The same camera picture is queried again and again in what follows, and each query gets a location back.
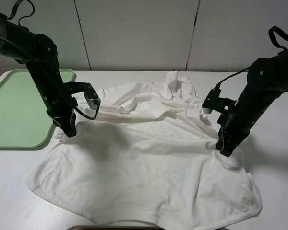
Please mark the white short sleeve shirt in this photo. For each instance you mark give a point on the white short sleeve shirt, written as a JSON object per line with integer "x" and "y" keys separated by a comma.
{"x": 149, "y": 156}

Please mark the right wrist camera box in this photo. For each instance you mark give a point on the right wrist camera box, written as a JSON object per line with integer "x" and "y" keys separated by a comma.
{"x": 213, "y": 100}

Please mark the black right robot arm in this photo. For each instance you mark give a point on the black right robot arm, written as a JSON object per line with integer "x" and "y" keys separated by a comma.
{"x": 267, "y": 79}

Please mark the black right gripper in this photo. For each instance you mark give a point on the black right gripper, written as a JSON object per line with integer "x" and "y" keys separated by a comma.
{"x": 234, "y": 129}

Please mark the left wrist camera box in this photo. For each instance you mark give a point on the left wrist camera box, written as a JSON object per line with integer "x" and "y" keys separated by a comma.
{"x": 90, "y": 94}

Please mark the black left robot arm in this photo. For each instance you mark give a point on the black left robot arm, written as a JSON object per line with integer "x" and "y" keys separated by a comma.
{"x": 40, "y": 55}

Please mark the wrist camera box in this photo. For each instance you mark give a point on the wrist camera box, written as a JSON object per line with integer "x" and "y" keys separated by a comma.
{"x": 90, "y": 94}
{"x": 213, "y": 100}

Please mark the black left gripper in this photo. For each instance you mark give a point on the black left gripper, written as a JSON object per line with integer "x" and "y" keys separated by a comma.
{"x": 63, "y": 117}

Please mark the light green plastic tray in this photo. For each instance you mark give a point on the light green plastic tray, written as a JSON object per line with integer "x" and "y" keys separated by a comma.
{"x": 24, "y": 123}

